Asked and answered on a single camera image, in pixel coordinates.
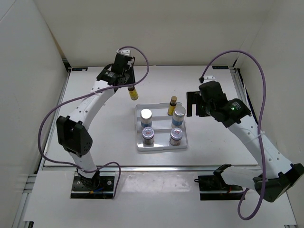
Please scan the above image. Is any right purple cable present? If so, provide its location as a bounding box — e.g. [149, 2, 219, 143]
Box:
[198, 49, 266, 220]

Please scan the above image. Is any orange spice jar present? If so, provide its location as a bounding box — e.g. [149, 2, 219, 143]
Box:
[169, 128, 183, 146]

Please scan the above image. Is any yellow sauce bottle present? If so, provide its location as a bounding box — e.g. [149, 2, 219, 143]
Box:
[128, 86, 138, 101]
[167, 96, 177, 115]

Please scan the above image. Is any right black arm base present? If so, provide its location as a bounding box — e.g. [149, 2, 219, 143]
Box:
[194, 164, 243, 201]

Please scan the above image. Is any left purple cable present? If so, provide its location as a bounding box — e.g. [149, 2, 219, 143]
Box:
[38, 46, 150, 199]

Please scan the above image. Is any blue label jar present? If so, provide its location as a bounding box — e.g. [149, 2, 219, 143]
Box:
[140, 109, 152, 128]
[171, 106, 186, 128]

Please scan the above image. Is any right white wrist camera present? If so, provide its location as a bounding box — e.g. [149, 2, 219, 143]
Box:
[199, 76, 216, 84]

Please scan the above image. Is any dark spice jar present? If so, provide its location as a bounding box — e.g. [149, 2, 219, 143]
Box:
[142, 126, 154, 145]

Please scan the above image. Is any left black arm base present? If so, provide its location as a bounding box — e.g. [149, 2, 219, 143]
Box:
[70, 171, 121, 200]

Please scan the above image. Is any white divided tray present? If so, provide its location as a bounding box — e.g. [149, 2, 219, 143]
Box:
[135, 103, 188, 152]

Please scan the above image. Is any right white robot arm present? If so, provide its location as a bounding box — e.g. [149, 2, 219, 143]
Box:
[186, 81, 304, 202]

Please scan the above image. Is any front aluminium rail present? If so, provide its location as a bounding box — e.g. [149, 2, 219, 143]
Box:
[40, 165, 262, 172]

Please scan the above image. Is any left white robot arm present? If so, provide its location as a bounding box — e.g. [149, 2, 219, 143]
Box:
[56, 49, 135, 190]

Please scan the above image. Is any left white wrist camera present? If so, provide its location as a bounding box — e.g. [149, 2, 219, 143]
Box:
[117, 49, 131, 56]

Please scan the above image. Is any purple cable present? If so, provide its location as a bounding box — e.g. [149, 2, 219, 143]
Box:
[198, 49, 266, 220]
[38, 46, 150, 199]

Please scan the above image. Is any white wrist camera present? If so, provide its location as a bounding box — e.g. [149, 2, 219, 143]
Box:
[199, 76, 216, 84]
[117, 49, 131, 56]

